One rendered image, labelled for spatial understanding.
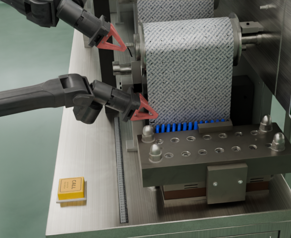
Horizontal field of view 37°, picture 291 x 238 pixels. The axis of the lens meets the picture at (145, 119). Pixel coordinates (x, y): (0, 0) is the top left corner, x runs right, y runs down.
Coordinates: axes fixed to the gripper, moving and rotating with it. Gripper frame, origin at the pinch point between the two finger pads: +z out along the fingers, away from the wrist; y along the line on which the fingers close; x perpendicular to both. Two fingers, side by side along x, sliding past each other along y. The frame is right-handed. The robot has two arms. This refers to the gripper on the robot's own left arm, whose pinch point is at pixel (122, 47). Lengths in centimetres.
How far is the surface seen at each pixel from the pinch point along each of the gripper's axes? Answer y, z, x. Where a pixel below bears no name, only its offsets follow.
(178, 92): 6.9, 18.3, 0.3
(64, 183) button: 16.7, 6.0, -37.1
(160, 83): 7.0, 12.5, -0.4
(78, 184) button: 17.6, 8.9, -34.8
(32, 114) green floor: -194, 20, -144
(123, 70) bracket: -0.9, 4.3, -5.8
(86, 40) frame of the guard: -95, 5, -35
